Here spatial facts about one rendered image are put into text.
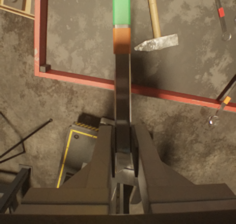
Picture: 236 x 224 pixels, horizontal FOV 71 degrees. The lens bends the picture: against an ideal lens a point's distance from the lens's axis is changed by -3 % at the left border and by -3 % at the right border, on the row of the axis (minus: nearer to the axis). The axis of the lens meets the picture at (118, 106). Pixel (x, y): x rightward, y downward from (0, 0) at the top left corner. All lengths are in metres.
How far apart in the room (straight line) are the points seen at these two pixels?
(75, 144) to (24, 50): 0.85
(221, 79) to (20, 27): 1.40
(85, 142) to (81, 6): 1.03
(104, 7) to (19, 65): 1.24
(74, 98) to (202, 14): 1.23
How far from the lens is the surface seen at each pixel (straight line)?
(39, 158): 2.03
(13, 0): 1.38
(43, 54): 0.50
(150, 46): 0.45
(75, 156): 1.43
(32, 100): 1.68
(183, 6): 0.50
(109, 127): 0.15
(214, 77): 0.55
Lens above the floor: 1.37
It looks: 66 degrees down
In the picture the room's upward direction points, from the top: 177 degrees counter-clockwise
